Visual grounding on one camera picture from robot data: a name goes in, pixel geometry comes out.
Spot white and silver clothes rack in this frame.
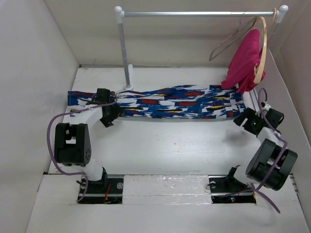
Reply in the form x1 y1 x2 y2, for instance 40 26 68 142
114 5 289 91

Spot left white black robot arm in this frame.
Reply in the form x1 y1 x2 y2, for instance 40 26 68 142
49 88 123 193

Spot magenta pink garment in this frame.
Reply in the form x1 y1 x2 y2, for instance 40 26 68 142
221 29 261 94

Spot aluminium rail at right wall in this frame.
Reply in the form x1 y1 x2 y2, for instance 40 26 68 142
249 88 259 112

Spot blue white red patterned trousers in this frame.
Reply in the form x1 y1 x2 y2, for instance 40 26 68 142
67 84 247 121

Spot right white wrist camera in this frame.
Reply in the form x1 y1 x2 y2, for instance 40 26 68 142
260 102 271 112

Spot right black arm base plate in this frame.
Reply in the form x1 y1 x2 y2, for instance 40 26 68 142
206 175 256 204

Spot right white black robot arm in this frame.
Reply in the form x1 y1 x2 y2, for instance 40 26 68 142
234 108 298 191

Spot purple cable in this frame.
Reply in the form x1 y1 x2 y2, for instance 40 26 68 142
218 87 289 214
46 93 119 202

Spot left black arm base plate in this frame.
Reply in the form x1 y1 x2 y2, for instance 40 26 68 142
78 176 124 204

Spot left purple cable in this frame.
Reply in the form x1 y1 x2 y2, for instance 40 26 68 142
46 93 119 202

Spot clear plastic hanger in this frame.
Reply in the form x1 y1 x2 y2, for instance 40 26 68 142
208 13 256 62

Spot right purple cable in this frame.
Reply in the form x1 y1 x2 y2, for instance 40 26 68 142
218 87 289 214

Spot beige wooden hanger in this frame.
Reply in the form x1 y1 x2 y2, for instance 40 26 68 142
253 8 277 84

